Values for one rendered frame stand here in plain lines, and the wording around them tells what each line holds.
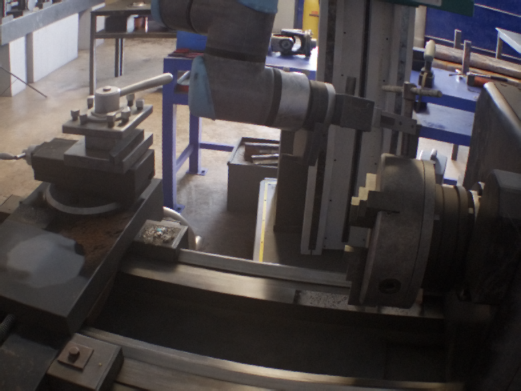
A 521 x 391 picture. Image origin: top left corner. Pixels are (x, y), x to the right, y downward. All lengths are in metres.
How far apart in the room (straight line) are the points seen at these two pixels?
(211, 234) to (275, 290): 1.75
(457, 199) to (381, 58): 1.15
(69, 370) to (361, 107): 0.65
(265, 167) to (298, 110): 2.17
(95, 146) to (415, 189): 0.72
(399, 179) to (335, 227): 1.40
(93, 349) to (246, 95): 0.51
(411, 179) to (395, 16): 1.13
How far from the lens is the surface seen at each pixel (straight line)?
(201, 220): 3.04
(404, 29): 1.94
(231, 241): 2.88
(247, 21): 0.78
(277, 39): 2.83
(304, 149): 0.83
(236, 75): 0.78
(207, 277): 1.23
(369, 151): 2.10
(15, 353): 1.02
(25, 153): 1.44
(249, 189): 3.05
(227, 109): 0.80
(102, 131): 1.19
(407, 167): 0.88
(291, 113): 0.81
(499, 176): 0.72
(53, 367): 0.98
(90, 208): 1.27
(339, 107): 0.82
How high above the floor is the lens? 1.57
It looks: 29 degrees down
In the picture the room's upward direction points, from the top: 3 degrees clockwise
